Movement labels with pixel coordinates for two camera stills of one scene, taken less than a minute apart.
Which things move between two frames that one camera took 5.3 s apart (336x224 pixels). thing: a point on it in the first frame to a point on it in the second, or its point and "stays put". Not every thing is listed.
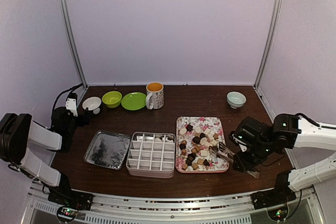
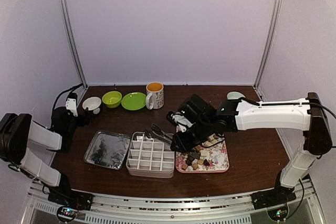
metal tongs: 221,151 to 154,132
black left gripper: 86,121 stays put
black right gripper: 244,164 to 182,145
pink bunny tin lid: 108,149 stays put
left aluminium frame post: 68,28 stays put
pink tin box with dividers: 151,155 stays put
